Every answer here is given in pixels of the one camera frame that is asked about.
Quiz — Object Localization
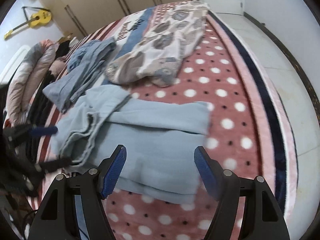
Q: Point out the light blue pants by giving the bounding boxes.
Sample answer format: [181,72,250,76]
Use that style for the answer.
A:
[50,85,210,204]

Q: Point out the white headboard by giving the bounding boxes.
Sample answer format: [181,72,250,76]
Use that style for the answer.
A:
[0,45,30,85]

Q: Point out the patterned plush bed blanket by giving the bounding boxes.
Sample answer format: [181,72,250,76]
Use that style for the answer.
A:
[24,0,299,240]

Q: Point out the blue denim garment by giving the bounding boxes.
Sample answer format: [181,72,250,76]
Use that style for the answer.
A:
[49,38,117,113]

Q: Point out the yellow toy guitar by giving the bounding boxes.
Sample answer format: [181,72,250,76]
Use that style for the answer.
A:
[4,6,52,40]

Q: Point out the brown patterned pillow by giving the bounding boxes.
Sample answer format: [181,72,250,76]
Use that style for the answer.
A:
[105,0,209,87]

